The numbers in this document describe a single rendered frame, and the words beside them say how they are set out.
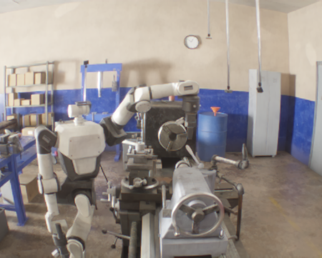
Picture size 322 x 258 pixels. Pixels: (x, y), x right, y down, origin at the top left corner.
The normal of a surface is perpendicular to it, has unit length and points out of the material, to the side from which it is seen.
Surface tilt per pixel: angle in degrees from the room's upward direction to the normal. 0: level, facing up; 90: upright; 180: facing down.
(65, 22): 90
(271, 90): 90
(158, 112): 90
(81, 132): 45
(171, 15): 90
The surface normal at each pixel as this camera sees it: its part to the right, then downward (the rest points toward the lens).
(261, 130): 0.05, 0.20
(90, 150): 0.58, 0.18
